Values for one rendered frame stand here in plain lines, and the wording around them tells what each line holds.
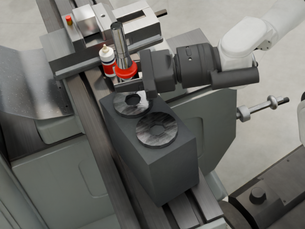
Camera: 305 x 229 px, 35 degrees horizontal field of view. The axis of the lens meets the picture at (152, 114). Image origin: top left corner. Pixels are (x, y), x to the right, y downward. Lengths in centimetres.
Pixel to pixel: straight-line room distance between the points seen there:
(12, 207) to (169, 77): 86
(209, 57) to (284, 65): 174
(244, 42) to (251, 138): 143
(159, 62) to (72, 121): 57
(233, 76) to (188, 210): 34
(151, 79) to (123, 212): 34
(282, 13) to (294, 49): 171
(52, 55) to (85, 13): 15
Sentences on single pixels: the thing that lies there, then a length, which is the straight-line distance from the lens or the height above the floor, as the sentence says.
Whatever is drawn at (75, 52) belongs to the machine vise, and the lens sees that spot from 143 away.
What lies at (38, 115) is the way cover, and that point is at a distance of 146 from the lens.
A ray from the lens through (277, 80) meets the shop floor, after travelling 264.
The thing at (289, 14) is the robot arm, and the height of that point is 123.
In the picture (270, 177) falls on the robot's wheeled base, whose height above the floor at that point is 59.
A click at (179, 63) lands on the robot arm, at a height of 124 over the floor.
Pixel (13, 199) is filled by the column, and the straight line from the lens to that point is 166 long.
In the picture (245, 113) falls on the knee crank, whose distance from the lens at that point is 181.
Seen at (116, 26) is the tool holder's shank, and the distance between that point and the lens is 94.
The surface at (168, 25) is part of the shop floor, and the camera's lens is 297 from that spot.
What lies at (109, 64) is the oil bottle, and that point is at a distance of 139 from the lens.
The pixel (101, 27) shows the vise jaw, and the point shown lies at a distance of 142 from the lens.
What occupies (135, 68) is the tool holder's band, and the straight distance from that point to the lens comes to 101.
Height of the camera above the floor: 195
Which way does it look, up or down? 51 degrees down
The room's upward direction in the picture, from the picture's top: 11 degrees counter-clockwise
